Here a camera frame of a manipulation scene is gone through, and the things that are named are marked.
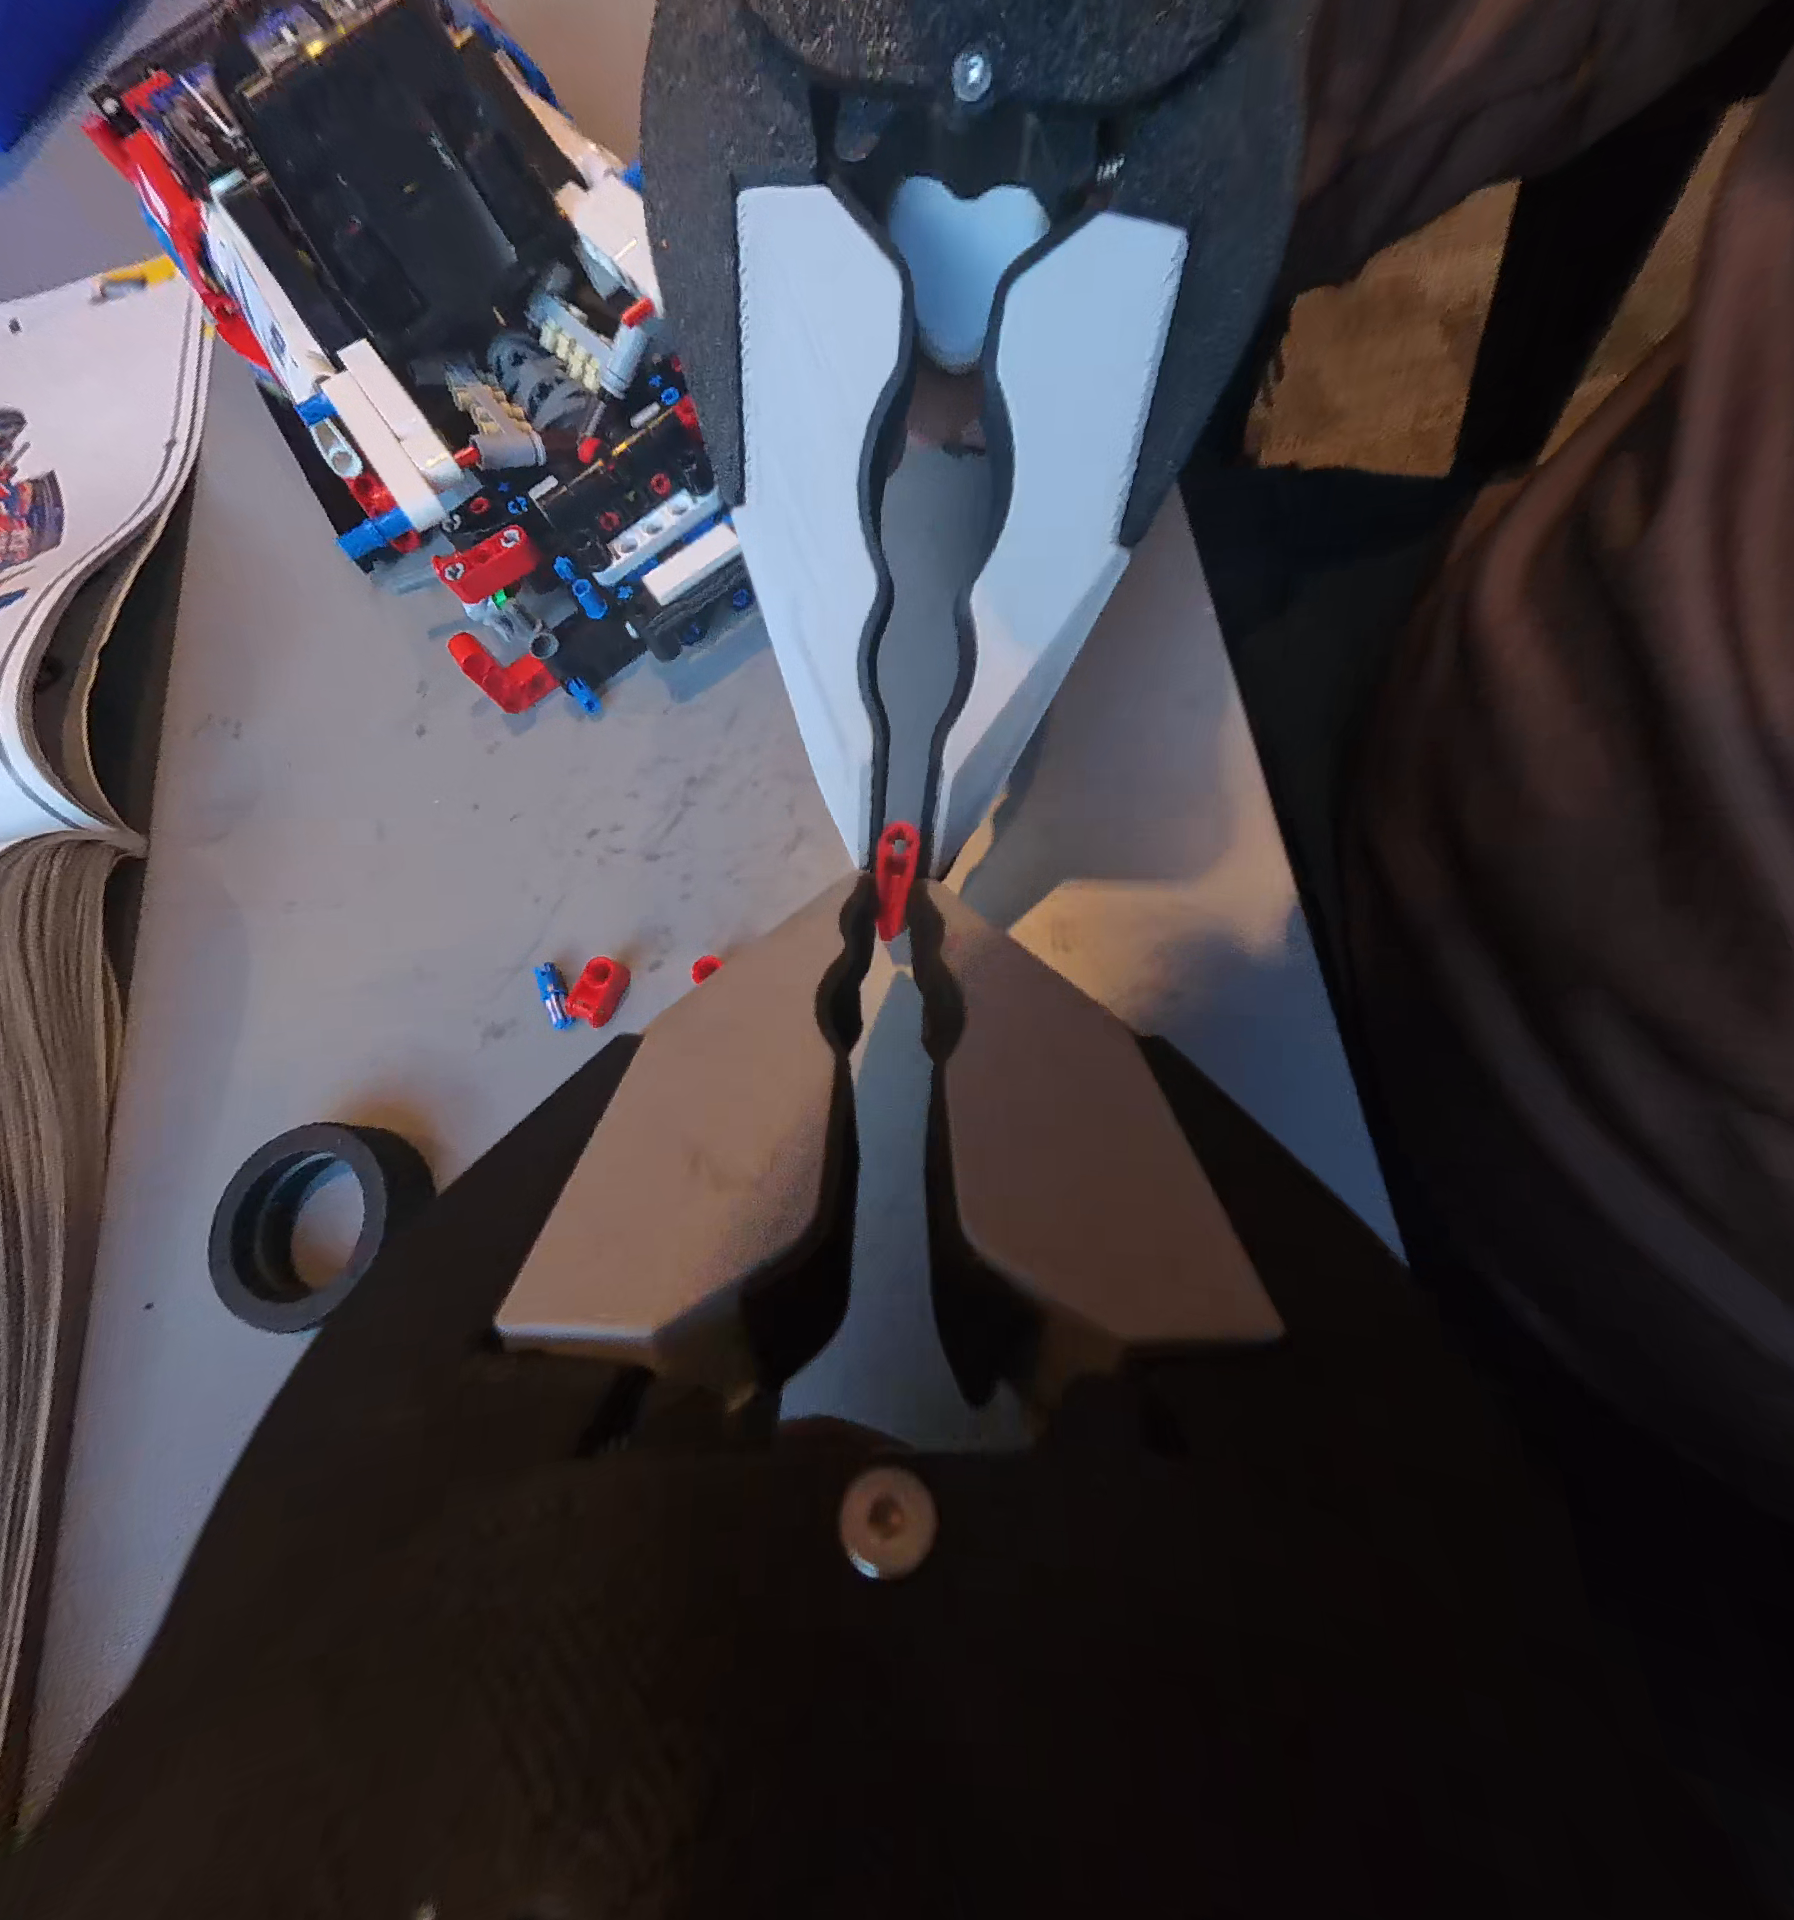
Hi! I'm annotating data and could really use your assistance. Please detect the open instruction booklet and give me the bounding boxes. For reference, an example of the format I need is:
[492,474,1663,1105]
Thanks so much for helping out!
[0,271,215,1920]

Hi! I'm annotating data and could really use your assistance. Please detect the black metal frame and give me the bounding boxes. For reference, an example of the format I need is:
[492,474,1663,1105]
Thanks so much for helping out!
[1182,143,1760,496]

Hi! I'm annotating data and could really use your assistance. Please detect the toy brick race car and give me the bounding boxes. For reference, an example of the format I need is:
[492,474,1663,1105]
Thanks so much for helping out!
[84,0,759,717]

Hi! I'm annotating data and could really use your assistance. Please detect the black rubber tyre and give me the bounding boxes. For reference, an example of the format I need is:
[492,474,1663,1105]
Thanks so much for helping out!
[204,1121,434,1336]

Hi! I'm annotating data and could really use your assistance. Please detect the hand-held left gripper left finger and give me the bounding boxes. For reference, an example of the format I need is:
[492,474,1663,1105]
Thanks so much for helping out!
[492,875,875,1404]

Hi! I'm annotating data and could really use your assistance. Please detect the red teardrop brick piece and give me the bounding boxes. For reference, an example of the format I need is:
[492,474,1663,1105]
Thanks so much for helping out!
[870,818,926,944]

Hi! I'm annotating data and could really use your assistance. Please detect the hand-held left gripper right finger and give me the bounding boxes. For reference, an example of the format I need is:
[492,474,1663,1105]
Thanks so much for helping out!
[911,885,1286,1410]

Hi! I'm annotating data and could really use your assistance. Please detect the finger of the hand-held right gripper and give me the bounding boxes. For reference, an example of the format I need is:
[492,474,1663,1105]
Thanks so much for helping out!
[911,204,1192,871]
[736,179,920,865]

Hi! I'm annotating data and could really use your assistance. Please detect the grey desk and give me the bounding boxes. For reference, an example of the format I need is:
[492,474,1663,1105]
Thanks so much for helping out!
[0,143,1410,1847]

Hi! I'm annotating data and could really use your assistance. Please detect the person's brown shirt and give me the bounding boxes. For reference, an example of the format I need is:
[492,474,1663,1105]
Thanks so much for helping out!
[1346,88,1794,1577]

